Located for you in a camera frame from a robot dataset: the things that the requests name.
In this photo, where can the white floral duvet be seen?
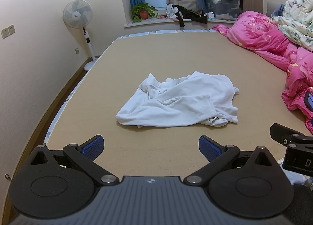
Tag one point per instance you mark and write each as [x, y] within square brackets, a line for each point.
[295, 22]

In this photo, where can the pile of dark clothes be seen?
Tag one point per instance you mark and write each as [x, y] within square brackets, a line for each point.
[180, 10]

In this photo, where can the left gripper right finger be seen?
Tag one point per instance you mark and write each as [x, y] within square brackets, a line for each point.
[219, 157]

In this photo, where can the white long-sleeve shirt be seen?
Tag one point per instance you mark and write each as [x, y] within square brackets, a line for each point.
[196, 98]

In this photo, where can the clear plastic storage bin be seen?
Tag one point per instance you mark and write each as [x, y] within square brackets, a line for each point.
[224, 9]

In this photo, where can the pink floral quilt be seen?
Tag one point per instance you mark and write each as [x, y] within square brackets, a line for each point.
[256, 32]

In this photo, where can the blue phone on quilt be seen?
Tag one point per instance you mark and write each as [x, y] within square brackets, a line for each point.
[308, 100]

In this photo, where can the tan bed mattress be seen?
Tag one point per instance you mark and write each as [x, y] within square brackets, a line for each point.
[173, 151]

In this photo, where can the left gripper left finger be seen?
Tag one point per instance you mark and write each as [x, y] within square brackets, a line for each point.
[83, 156]

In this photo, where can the white standing fan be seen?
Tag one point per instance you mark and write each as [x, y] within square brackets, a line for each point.
[78, 14]

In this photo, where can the potted green plant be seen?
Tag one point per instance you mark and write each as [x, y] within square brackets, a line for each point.
[143, 11]

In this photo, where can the wall light switch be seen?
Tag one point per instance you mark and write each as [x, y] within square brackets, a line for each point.
[7, 31]

